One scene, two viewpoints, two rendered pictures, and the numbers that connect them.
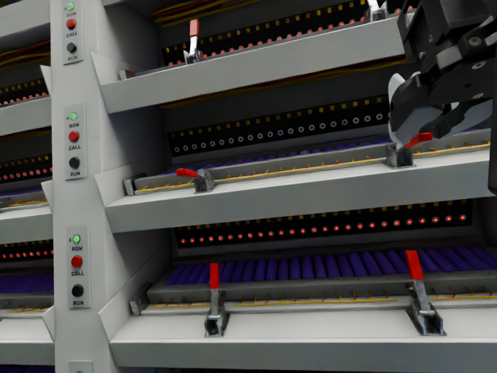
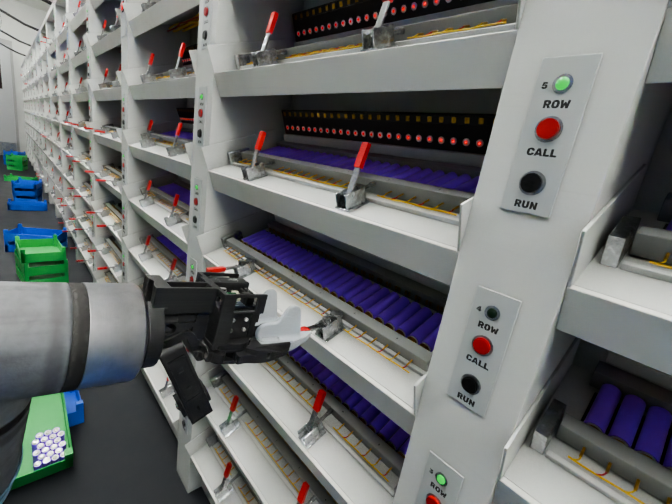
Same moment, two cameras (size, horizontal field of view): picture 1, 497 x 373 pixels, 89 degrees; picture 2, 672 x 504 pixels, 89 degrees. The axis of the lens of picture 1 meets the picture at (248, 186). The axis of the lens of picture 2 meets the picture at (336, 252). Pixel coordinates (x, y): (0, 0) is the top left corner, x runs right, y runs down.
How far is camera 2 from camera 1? 0.55 m
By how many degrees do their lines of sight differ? 40
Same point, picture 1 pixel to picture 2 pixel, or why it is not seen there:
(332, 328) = (272, 399)
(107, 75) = (216, 159)
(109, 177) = (209, 236)
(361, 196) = not seen: hidden behind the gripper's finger
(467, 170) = (345, 368)
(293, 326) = (261, 383)
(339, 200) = not seen: hidden behind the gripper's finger
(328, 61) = (309, 223)
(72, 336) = not seen: hidden behind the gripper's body
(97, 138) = (204, 208)
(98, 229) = (200, 267)
